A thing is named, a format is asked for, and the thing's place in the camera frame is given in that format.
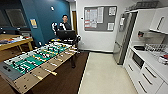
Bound yellow wooden gaming table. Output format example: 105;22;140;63
0;33;34;63

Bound black wheeled cart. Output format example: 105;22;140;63
54;29;82;48

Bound brown wooden door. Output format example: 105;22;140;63
71;10;78;34

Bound person in dark jacket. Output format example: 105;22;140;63
53;14;73;33

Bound grey bulletin board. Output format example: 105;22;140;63
83;4;118;33

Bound stainless steel refrigerator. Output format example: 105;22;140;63
112;11;138;66

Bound white paper refrigerator notice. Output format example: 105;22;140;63
119;16;126;28

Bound green foosball table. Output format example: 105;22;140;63
0;40;79;94

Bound black microwave oven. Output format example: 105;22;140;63
131;51;146;70

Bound white drawer stack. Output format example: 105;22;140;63
134;63;165;94

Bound small red dish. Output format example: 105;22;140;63
160;55;168;60

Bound white two-door base cabinet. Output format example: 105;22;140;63
156;81;168;94

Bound yellow framed wall poster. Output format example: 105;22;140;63
29;18;39;30

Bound wire dish drying rack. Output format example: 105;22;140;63
144;42;168;66

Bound wire storage basket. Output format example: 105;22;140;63
128;0;160;12

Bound dark wall window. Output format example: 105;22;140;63
4;8;28;29

